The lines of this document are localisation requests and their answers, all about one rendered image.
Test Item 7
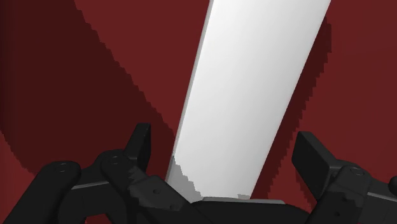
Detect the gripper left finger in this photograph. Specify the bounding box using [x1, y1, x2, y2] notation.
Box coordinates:
[2, 122, 206, 224]

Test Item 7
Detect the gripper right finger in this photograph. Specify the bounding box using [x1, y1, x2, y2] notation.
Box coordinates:
[291, 130, 397, 224]

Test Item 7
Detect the white long flat slab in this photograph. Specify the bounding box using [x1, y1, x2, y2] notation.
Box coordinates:
[165, 0, 332, 201]

